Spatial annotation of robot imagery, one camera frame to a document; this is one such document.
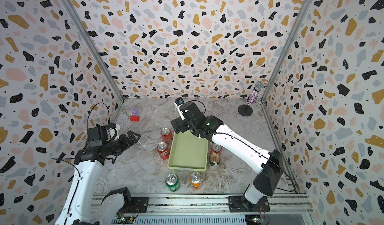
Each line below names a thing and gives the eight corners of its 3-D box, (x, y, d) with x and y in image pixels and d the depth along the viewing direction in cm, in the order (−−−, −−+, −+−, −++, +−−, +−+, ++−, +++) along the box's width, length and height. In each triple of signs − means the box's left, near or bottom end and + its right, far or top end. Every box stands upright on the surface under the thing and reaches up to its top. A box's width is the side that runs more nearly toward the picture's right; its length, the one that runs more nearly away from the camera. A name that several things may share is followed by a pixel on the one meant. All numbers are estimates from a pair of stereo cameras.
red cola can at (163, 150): (160, 160, 91) (155, 151, 82) (161, 150, 95) (158, 141, 86) (170, 160, 91) (167, 151, 82) (171, 150, 95) (168, 141, 87)
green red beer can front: (208, 169, 85) (209, 163, 78) (208, 159, 89) (209, 152, 82) (218, 169, 85) (220, 163, 78) (218, 159, 89) (219, 152, 82)
